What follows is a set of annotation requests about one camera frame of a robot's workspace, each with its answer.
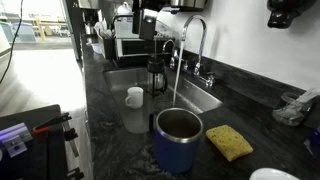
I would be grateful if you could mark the black utensil caddy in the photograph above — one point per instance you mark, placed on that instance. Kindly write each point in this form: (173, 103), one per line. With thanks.
(107, 48)

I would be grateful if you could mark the silver metal strut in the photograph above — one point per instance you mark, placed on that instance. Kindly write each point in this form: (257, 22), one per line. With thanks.
(71, 140)

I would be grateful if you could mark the black glass french press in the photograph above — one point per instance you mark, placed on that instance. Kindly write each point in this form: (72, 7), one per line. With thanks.
(156, 66)

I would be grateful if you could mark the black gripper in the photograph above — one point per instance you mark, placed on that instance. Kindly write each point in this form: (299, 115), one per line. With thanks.
(146, 26)

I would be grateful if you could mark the small chrome faucet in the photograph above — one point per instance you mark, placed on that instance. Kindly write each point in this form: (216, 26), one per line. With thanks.
(173, 61)

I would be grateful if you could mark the white plate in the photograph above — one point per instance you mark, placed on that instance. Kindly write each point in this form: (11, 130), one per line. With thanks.
(271, 175)

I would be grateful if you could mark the black mounting table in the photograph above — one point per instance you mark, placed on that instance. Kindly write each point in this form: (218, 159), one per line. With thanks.
(33, 160)

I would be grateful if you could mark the tall chrome gooseneck faucet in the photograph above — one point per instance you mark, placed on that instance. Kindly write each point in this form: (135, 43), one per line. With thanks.
(201, 50)

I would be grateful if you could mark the white kettle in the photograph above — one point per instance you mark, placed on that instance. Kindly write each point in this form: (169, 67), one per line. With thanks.
(125, 8)

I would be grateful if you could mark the yellow sponge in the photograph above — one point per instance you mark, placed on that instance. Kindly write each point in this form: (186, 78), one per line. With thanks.
(228, 141)

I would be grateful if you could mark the black wall soap dispenser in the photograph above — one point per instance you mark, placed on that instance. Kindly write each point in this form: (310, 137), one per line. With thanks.
(283, 15)

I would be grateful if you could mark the white ceramic mug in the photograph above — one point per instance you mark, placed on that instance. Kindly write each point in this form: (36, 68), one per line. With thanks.
(136, 98)

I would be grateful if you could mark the stainless steel sink basin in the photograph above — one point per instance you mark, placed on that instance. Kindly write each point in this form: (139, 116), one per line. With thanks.
(196, 96)

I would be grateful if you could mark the orange black hand tool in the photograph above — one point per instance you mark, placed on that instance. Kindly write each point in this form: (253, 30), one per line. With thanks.
(50, 122)

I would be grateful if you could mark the blue plastic object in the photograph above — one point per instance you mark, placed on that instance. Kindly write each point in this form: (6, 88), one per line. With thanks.
(314, 141)

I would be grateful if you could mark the white plastic utensil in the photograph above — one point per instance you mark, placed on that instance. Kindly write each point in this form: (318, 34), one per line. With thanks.
(308, 95)

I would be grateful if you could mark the blue steel-lined mug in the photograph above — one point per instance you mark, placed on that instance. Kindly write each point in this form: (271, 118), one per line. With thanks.
(173, 153)

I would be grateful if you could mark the grey blue bin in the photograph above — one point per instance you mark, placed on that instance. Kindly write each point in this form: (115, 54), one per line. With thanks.
(24, 32)

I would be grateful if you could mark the black coffee machine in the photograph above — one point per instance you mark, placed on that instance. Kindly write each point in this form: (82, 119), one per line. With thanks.
(89, 16)

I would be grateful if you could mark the silver metal bracket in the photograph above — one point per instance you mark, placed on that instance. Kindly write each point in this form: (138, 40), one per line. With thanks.
(15, 138)

